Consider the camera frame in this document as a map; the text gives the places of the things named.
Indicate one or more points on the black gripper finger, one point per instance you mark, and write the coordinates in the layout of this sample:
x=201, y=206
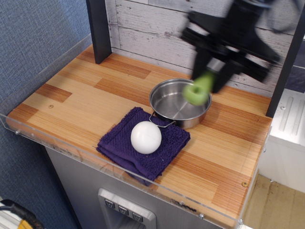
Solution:
x=202, y=59
x=221, y=73

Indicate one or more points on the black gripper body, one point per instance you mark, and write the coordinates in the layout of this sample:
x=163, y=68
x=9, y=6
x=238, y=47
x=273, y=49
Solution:
x=233, y=37

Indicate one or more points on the green handled grey spatula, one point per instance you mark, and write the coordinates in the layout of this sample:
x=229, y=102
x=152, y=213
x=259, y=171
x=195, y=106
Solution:
x=198, y=92

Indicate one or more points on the stainless steel pot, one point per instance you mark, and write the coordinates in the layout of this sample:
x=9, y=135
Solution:
x=168, y=103

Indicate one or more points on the white ribbed side counter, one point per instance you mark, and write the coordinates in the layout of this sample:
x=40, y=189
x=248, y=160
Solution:
x=289, y=119

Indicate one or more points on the white ball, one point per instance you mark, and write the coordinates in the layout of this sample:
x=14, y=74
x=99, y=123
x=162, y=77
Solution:
x=146, y=137

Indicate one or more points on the purple folded towel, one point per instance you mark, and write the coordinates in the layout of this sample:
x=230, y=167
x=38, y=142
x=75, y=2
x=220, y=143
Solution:
x=116, y=145

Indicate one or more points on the grey dispenser button panel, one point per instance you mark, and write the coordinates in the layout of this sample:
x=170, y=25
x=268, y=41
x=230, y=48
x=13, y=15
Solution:
x=120, y=213

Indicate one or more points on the clear acrylic table guard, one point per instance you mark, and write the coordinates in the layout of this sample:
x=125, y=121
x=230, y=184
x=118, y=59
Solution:
x=28, y=61

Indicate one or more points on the black yellow object bottom left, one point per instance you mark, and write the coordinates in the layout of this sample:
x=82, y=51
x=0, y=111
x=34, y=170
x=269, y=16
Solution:
x=15, y=216

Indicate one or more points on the dark right shelf post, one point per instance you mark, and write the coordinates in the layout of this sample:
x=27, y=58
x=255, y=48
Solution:
x=287, y=66

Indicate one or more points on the dark shelf post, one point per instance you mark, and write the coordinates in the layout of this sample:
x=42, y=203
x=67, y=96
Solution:
x=287, y=66
x=99, y=29

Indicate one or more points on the dark left shelf post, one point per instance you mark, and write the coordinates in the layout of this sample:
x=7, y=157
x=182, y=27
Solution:
x=99, y=29

